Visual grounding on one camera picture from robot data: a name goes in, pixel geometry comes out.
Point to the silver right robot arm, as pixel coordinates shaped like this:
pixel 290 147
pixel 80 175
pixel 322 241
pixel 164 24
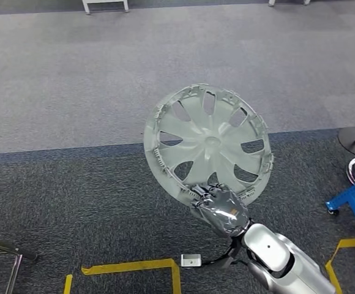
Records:
pixel 282 263

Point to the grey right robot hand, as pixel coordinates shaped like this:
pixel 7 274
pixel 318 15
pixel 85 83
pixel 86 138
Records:
pixel 223 211

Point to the grey plastic wheel hubcap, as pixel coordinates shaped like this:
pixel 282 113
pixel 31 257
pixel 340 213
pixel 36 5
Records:
pixel 209 142

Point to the white table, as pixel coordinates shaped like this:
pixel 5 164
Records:
pixel 288 1
pixel 103 1

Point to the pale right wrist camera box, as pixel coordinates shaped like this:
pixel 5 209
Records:
pixel 191 260

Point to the dark metal tube frame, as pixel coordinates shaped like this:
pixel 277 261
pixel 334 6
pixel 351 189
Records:
pixel 9 245

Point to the yellow floor tape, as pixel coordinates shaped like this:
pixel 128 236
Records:
pixel 349 243
pixel 128 266

